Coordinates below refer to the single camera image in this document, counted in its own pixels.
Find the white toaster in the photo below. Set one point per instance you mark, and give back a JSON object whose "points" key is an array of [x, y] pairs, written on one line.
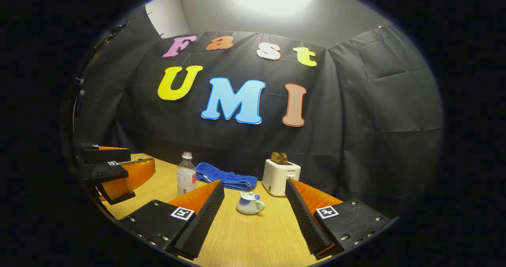
{"points": [[278, 178]]}

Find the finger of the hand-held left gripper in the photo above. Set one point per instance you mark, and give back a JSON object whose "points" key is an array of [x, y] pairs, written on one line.
{"points": [[104, 173], [106, 155]]}

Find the clear plastic water bottle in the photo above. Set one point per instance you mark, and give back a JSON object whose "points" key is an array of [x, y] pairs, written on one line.
{"points": [[186, 176]]}

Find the white blue-patterned teacup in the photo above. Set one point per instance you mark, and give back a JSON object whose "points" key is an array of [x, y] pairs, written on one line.
{"points": [[247, 207]]}

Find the blue folded towel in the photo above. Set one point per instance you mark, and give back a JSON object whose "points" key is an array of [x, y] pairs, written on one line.
{"points": [[225, 177]]}

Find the white teacup lid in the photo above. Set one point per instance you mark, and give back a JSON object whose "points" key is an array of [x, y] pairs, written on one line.
{"points": [[249, 196]]}

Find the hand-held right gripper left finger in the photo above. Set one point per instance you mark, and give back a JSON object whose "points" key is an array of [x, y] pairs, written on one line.
{"points": [[203, 223]]}

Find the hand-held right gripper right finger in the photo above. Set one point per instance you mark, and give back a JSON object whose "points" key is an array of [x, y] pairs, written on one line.
{"points": [[306, 223]]}

